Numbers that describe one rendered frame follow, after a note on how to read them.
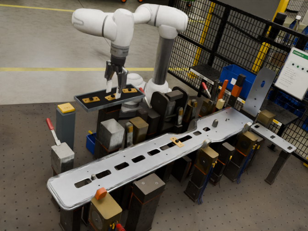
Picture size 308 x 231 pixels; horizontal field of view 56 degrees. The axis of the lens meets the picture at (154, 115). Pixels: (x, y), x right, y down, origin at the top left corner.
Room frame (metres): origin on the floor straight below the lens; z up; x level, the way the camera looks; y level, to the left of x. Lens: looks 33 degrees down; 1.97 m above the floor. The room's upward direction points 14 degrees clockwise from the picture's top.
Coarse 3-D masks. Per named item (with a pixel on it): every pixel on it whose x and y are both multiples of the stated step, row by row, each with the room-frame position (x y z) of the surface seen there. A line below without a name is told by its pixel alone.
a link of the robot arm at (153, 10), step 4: (144, 4) 1.87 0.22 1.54; (148, 4) 1.90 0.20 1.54; (152, 4) 1.89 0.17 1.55; (148, 8) 1.82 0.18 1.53; (152, 8) 1.83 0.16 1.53; (156, 8) 1.84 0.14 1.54; (152, 12) 1.82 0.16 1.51; (156, 12) 1.82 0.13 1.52; (152, 16) 1.81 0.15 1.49; (152, 20) 1.82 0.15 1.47; (148, 24) 1.84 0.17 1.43; (152, 24) 1.83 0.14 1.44
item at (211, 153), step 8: (200, 152) 1.22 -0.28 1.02; (208, 152) 1.21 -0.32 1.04; (216, 152) 1.22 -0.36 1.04; (200, 160) 1.20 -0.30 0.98; (208, 160) 1.18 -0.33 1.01; (200, 168) 1.19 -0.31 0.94; (208, 168) 1.17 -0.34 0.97; (192, 176) 1.22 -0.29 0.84; (200, 176) 1.19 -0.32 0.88; (208, 176) 1.18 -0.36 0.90; (192, 184) 1.20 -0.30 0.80; (200, 184) 1.18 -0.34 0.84; (184, 192) 1.22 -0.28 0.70; (192, 192) 1.19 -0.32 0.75; (200, 192) 1.17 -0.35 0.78; (192, 200) 1.17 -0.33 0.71
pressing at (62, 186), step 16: (224, 112) 1.74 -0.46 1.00; (240, 112) 1.80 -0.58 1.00; (224, 128) 1.54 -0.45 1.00; (240, 128) 1.58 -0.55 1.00; (144, 144) 1.20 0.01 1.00; (160, 144) 1.23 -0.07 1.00; (192, 144) 1.30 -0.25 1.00; (96, 160) 1.00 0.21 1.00; (112, 160) 1.03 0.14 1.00; (128, 160) 1.05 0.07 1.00; (144, 160) 1.08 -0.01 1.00; (160, 160) 1.11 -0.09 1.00; (64, 176) 0.86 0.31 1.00; (80, 176) 0.88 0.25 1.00; (112, 176) 0.93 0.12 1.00; (128, 176) 0.95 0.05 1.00; (64, 192) 0.78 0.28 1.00; (80, 192) 0.80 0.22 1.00; (64, 208) 0.71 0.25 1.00
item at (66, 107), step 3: (60, 105) 1.14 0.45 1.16; (63, 105) 1.15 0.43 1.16; (66, 105) 1.15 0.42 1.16; (69, 105) 1.16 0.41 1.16; (60, 108) 1.12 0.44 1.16; (63, 108) 1.12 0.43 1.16; (66, 108) 1.13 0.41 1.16; (69, 108) 1.14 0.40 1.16; (72, 108) 1.14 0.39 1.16; (63, 111) 1.10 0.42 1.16; (66, 111) 1.11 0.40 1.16; (69, 111) 1.12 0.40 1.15
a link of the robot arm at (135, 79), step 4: (128, 76) 1.96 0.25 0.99; (132, 76) 1.97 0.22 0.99; (136, 76) 1.97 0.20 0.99; (140, 76) 2.01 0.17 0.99; (128, 80) 1.93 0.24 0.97; (132, 80) 1.93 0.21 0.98; (136, 80) 1.94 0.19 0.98; (140, 80) 1.96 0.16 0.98; (132, 84) 1.91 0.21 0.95; (136, 84) 1.92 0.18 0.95; (140, 84) 1.94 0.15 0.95; (144, 84) 1.96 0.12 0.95; (136, 100) 1.91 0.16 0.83; (140, 100) 1.91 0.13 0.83; (132, 104) 1.91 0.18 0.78
